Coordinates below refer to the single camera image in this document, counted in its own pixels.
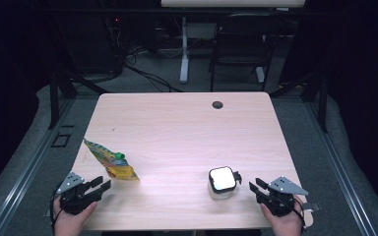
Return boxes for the black floor cables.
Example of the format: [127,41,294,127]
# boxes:
[123,45,184,93]

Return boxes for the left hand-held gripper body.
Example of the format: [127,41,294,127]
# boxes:
[56,171,100,216]

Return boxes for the white desk leg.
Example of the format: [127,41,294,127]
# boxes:
[255,65,267,84]
[179,16,191,85]

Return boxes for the person's right hand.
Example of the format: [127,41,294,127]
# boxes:
[259,195,307,236]

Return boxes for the clear jar with black lid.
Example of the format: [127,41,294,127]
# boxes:
[207,165,243,202]

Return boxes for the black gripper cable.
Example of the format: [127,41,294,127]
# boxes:
[290,198,308,230]
[49,181,64,231]

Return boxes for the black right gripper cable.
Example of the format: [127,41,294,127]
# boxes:
[290,198,308,230]

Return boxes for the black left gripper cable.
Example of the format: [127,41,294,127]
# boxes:
[49,181,64,231]

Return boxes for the black metal stand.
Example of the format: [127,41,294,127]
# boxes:
[269,70,330,134]
[46,63,110,131]

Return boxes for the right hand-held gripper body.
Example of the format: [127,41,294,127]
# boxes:
[259,175,309,217]

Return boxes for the yellow spouted food pouch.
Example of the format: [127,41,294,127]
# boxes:
[83,138,141,182]

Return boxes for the black folding chair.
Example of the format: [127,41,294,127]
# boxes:
[208,13,285,93]

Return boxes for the aluminium floor rail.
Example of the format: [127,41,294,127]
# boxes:
[303,97,378,236]
[0,97,77,236]

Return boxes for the person's left hand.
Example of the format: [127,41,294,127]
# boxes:
[52,198,99,236]

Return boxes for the black equipment with red light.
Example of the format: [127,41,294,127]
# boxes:
[103,13,126,74]

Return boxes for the grey metal table clamp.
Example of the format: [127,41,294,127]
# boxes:
[302,202,322,212]

